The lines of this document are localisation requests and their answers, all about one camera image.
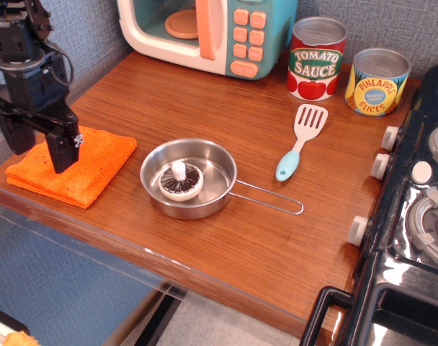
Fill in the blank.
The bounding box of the small steel frying pan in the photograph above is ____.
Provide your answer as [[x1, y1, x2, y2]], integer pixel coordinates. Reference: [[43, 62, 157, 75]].
[[140, 138, 305, 220]]

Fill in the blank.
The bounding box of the white stove knob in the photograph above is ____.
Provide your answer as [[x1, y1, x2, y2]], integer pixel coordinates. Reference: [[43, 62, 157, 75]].
[[370, 154, 390, 180], [381, 126, 400, 152], [348, 216, 369, 247]]

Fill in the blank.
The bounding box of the tomato sauce can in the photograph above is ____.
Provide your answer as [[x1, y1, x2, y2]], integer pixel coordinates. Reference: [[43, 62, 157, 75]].
[[287, 17, 348, 102]]

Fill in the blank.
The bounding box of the white spatula blue handle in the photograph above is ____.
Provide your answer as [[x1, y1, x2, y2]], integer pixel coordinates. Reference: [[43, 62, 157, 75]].
[[275, 104, 329, 182]]

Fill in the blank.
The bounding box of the pineapple slices can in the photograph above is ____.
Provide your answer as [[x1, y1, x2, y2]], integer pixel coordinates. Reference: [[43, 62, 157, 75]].
[[344, 48, 411, 117]]

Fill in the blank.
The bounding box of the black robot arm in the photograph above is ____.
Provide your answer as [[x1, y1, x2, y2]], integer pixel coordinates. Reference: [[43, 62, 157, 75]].
[[0, 1, 83, 174]]

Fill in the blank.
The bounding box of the black toy stove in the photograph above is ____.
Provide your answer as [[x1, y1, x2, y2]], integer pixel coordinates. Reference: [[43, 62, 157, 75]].
[[300, 65, 438, 345]]

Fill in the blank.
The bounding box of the white stove knob front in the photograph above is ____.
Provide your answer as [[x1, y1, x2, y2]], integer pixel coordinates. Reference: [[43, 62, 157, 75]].
[[348, 216, 369, 247]]

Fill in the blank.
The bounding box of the white stove knob middle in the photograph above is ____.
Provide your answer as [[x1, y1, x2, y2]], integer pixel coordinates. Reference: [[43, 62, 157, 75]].
[[370, 154, 390, 180]]

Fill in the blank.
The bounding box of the white stove knob rear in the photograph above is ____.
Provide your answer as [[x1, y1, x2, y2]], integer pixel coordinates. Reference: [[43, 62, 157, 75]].
[[381, 126, 400, 152]]

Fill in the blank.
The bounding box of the toy microwave oven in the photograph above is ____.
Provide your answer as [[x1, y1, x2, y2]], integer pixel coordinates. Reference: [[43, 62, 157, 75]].
[[117, 1, 298, 80]]

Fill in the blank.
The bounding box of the orange towel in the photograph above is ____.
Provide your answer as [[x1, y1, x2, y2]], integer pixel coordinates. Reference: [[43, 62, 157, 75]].
[[5, 126, 137, 209]]

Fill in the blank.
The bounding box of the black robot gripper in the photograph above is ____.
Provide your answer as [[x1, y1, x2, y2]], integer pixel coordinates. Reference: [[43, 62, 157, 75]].
[[0, 53, 83, 174]]

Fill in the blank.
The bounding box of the orange plush object corner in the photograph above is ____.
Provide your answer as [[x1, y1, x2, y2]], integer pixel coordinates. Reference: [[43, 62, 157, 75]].
[[2, 331, 40, 346]]

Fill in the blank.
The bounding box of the toy mushroom half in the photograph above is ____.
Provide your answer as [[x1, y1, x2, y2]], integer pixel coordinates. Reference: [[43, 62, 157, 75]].
[[158, 161, 204, 202]]

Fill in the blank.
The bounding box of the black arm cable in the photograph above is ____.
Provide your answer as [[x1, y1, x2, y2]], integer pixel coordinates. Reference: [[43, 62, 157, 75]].
[[42, 39, 75, 87]]

